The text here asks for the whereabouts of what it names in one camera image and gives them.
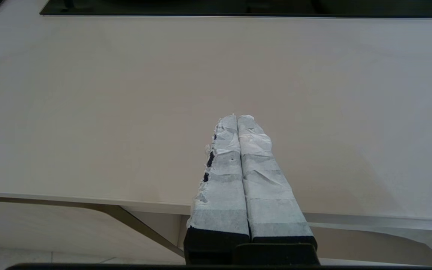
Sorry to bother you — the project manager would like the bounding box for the large black glass cooktop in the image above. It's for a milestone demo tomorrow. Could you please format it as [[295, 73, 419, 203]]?
[[40, 0, 432, 18]]

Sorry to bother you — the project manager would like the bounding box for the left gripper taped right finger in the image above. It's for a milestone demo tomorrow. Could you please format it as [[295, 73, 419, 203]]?
[[237, 115, 318, 249]]

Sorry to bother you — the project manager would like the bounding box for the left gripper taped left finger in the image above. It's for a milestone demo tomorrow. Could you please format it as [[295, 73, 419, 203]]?
[[183, 114, 250, 265]]

